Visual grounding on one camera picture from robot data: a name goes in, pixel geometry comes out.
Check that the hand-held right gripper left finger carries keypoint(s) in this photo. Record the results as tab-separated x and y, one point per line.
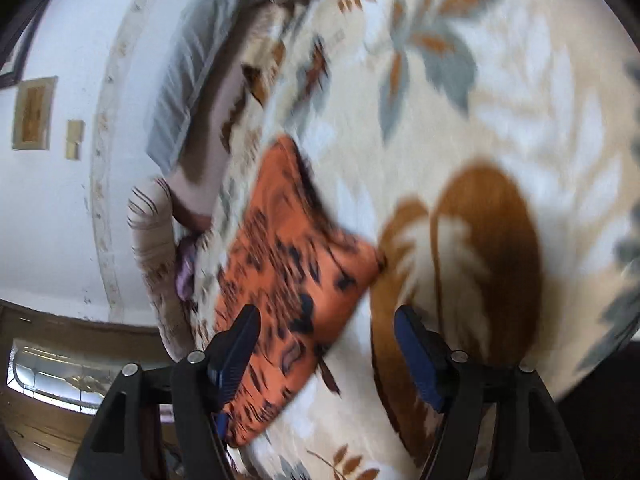
235	360

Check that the mauve bed sheet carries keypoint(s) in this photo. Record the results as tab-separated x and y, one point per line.
210	160

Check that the grey pillow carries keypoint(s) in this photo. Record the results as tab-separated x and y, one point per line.
195	60

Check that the wall switch plate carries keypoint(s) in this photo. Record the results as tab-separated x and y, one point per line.
74	140

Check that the leaf print blanket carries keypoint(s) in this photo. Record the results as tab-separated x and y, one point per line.
500	110

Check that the wooden door with glass panel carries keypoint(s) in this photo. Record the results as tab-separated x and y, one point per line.
50	325

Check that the beige striped bolster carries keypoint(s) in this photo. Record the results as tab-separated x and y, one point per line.
150	240

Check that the orange floral garment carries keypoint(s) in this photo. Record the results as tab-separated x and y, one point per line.
290	260

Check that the purple cloth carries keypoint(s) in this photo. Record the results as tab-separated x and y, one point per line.
185	270

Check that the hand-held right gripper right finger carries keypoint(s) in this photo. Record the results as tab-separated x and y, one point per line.
415	360

